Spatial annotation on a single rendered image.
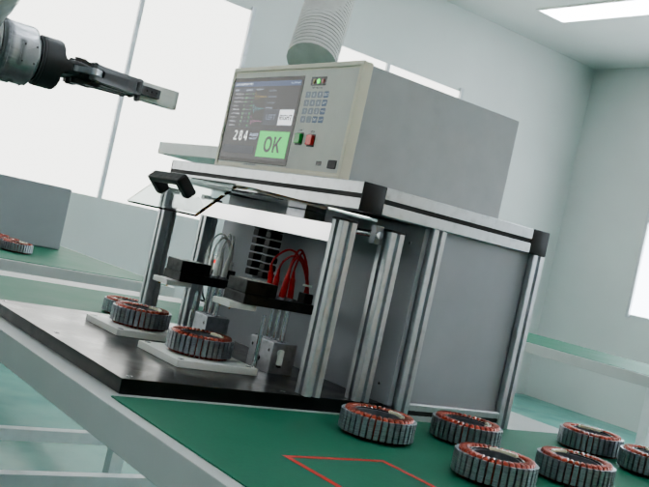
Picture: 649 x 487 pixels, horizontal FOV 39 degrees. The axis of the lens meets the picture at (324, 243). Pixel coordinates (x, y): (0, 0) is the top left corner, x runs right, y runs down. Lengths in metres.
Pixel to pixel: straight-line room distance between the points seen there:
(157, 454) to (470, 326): 0.72
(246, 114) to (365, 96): 0.35
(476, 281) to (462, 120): 0.30
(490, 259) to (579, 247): 7.59
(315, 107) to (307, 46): 1.28
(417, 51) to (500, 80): 1.03
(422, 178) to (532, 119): 7.37
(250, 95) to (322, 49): 1.09
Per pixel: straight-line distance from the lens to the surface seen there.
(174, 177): 1.39
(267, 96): 1.78
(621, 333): 8.80
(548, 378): 9.26
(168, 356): 1.49
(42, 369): 1.45
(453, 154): 1.69
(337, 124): 1.57
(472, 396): 1.67
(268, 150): 1.73
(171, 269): 1.79
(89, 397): 1.28
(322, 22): 2.96
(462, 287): 1.60
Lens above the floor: 1.00
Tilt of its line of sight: level
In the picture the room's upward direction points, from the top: 12 degrees clockwise
